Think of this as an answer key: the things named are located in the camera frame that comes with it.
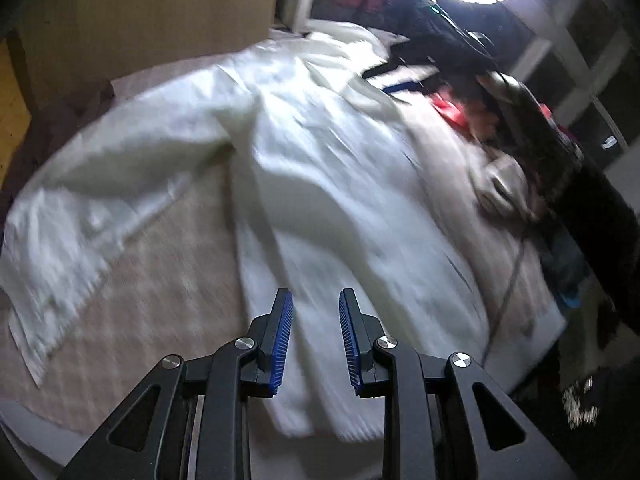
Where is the beige garment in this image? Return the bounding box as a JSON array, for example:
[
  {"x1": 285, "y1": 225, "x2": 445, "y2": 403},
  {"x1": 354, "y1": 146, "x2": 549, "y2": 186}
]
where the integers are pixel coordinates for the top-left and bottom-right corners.
[{"x1": 474, "y1": 156, "x2": 540, "y2": 222}]

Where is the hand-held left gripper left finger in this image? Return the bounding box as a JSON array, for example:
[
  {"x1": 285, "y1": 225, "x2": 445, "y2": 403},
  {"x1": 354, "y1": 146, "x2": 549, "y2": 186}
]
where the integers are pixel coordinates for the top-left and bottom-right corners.
[{"x1": 60, "y1": 288, "x2": 293, "y2": 480}]

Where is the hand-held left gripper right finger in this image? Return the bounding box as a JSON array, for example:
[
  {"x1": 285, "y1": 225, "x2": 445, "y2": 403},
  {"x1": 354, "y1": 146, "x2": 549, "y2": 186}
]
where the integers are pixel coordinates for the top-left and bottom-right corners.
[{"x1": 339, "y1": 288, "x2": 576, "y2": 480}]

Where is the black garment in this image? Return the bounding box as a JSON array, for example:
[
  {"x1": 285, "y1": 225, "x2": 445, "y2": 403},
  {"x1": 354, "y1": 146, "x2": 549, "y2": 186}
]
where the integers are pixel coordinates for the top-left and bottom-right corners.
[{"x1": 480, "y1": 72, "x2": 638, "y2": 311}]

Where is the brown cloth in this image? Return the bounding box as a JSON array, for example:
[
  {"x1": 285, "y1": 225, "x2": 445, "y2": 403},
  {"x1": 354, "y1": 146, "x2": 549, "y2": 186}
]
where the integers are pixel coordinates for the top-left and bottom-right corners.
[{"x1": 0, "y1": 82, "x2": 118, "y2": 211}]

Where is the white garment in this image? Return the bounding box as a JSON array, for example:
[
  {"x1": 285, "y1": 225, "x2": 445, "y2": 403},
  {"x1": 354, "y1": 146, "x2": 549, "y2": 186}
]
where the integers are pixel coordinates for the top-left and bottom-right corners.
[{"x1": 0, "y1": 30, "x2": 493, "y2": 443}]

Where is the white window frame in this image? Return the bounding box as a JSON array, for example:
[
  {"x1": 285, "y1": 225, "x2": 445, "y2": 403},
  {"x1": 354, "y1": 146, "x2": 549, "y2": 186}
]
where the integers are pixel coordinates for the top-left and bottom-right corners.
[{"x1": 495, "y1": 0, "x2": 640, "y2": 171}]

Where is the wooden cabinet panel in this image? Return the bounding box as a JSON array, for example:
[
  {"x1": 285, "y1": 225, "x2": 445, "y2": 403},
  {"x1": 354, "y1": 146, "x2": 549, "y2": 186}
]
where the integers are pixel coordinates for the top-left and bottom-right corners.
[{"x1": 15, "y1": 0, "x2": 283, "y2": 106}]

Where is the blue garment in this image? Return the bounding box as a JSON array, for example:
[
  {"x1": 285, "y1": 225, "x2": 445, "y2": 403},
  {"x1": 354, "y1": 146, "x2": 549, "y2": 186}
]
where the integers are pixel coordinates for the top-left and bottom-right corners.
[{"x1": 542, "y1": 240, "x2": 587, "y2": 307}]

